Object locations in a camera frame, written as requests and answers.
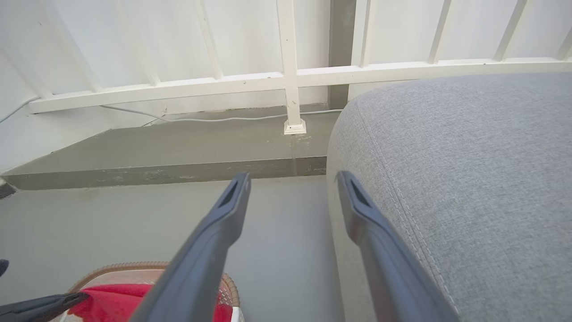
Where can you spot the grey fabric sofa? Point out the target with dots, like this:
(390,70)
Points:
(469,179)

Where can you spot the cream perforated laundry basket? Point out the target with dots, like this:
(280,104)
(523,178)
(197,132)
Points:
(116,267)

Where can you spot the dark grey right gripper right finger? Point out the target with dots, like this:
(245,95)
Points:
(384,268)

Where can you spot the red and white garment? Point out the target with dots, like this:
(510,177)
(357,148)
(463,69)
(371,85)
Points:
(111,304)

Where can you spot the white railing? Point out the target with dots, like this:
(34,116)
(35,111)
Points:
(288,80)

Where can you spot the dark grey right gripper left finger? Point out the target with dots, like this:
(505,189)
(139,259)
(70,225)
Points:
(201,259)

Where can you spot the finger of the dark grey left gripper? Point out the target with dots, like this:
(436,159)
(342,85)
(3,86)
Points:
(3,267)
(31,311)

